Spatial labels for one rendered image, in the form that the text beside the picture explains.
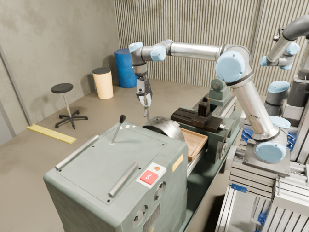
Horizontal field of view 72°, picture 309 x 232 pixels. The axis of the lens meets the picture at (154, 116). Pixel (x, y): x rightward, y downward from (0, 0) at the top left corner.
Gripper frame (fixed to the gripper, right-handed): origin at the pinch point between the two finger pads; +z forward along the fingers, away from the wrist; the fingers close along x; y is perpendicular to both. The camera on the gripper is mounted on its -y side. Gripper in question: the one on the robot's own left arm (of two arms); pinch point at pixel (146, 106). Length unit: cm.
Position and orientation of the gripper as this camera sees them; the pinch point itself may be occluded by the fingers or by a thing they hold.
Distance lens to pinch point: 126.2
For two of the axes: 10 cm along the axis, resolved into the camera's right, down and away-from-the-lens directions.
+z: 1.6, 8.7, 4.6
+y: 0.5, -4.7, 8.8
